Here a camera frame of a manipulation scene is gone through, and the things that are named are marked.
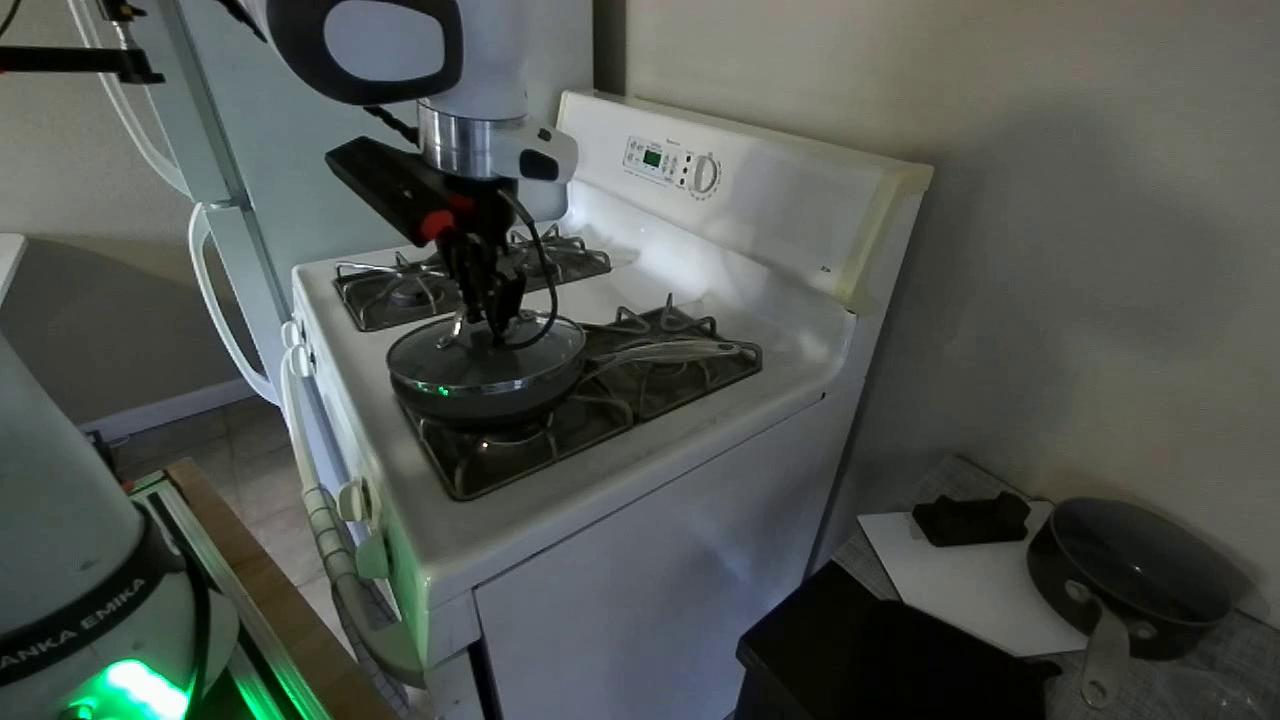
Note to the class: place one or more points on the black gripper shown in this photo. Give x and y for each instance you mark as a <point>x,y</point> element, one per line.
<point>484,220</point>

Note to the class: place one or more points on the round glass lid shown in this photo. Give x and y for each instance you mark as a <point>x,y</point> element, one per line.
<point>541,351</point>

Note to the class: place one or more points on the gray frying pan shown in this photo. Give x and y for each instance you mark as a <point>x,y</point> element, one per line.
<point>494,402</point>

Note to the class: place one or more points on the white stove knob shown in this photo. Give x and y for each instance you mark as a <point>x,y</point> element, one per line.
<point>352,500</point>
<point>302,358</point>

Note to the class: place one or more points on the gray-blue refrigerator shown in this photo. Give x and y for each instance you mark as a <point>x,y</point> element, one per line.
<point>266,252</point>

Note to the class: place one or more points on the white oven control dial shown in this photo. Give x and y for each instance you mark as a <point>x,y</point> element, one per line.
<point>707,175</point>

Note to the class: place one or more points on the white gas stove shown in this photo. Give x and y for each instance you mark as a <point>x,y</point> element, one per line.
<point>641,603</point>

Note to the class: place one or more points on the wooden table edge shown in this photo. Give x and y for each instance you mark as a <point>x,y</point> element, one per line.
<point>266,603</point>

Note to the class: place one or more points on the black mounting bar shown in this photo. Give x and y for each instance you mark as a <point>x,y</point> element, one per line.
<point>83,63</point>

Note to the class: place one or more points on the black plastic bin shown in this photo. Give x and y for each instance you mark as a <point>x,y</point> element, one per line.
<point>865,662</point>

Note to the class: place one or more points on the small black block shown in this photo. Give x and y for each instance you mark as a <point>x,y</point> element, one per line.
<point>968,523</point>

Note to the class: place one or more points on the flat white board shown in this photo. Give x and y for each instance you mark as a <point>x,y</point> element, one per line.
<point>960,585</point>

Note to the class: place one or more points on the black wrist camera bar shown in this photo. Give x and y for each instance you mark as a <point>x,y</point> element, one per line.
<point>384,179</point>

